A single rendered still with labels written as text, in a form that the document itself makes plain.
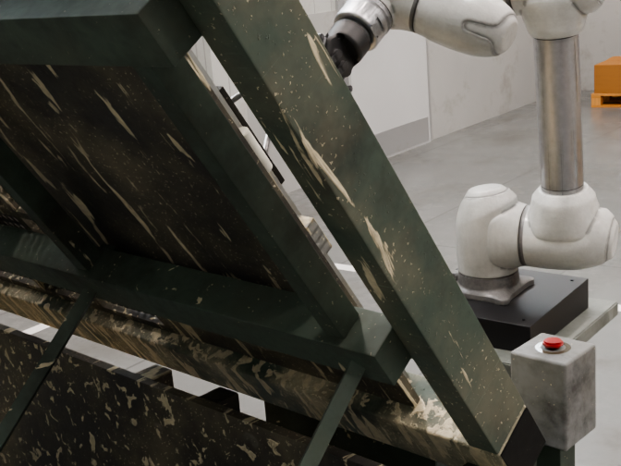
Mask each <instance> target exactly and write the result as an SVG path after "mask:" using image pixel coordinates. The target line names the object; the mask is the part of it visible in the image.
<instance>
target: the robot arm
mask: <svg viewBox="0 0 621 466"><path fill-rule="evenodd" d="M603 1H604V0H347V1H346V3H345V4H344V5H343V7H342V8H341V9H340V10H339V12H338V13H337V14H336V15H335V19H334V25H333V27H332V28H331V29H330V30H329V31H328V32H327V33H326V35H325V36H324V35H323V34H322V33H318V34H319V36H320V38H321V40H322V42H323V44H324V46H325V48H326V49H327V51H328V53H329V55H330V57H332V59H333V61H334V63H335V65H336V67H337V69H338V71H339V72H340V74H341V76H342V78H343V80H344V81H345V83H346V85H347V87H348V88H349V90H350V92H352V90H353V87H352V86H351V85H348V77H349V76H350V74H351V72H352V68H353V67H354V66H356V65H357V64H358V63H359V62H360V61H361V59H362V58H363V57H364V56H365V55H366V54H367V52H369V51H372V50H373V49H375V48H376V46H377V45H378V44H379V42H380V41H381V40H382V38H383V37H384V36H385V34H387V32H389V31H390V30H402V31H411V32H414V33H417V34H418V35H420V36H423V37H424V38H426V39H428V40H429V41H431V42H433V43H437V44H439V45H442V46H443V47H446V48H448V49H451V50H454V51H457V52H459V53H462V54H465V55H471V56H477V57H494V56H499V55H500V54H502V53H504V52H505V51H507V50H508V49H509V47H510V46H511V45H512V43H513V42H514V40H515V39H516V36H517V33H518V21H517V16H522V19H523V21H524V23H525V26H526V29H527V31H528V33H529V34H530V36H531V37H533V52H534V69H535V86H536V103H537V119H538V136H539V153H540V170H541V186H540V187H539V188H538V189H536V190H535V191H534V193H533V194H532V196H531V203H530V205H527V204H525V203H523V202H518V199H517V195H516V194H515V193H514V192H513V191H512V190H511V189H509V188H507V187H505V186H503V185H501V184H483V185H479V186H476V187H473V188H471V189H469V190H468V192H467V193H466V195H465V197H464V199H463V200H462V202H461V204H460V205H459V208H458V212H457V221H456V251H457V264H458V270H450V271H451V273H452V274H453V276H454V278H455V280H456V282H457V283H458V285H459V287H460V288H461V290H462V292H463V294H464V296H465V297H466V299H468V300H478V301H485V302H490V303H494V304H497V305H501V306H505V305H508V304H509V303H510V301H511V300H512V299H514V298H515V297H516V296H517V295H518V294H519V293H520V292H521V291H523V290H524V289H525V288H527V287H529V286H532V285H534V278H533V277H531V276H520V275H519V271H518V268H519V267H521V266H531V267H537V268H543V269H554V270H581V269H587V268H592V267H595V266H598V265H601V264H604V263H605V262H607V261H609V260H611V259H612V258H613V257H614V255H615V250H616V245H617V240H618V232H619V226H618V223H617V221H616V220H615V216H614V215H613V214H612V213H611V212H610V211H609V210H608V209H606V208H602V207H600V205H599V203H598V200H597V198H596V193H595V191H594V190H593V189H592V188H591V187H590V186H589V185H588V184H587V183H586V182H584V172H583V146H582V120H581V80H580V54H579V35H578V34H579V33H581V32H582V30H583V28H584V26H585V23H586V19H587V16H588V14H589V13H593V12H595V11H596V10H597V9H598V8H600V7H601V5H602V4H603Z"/></svg>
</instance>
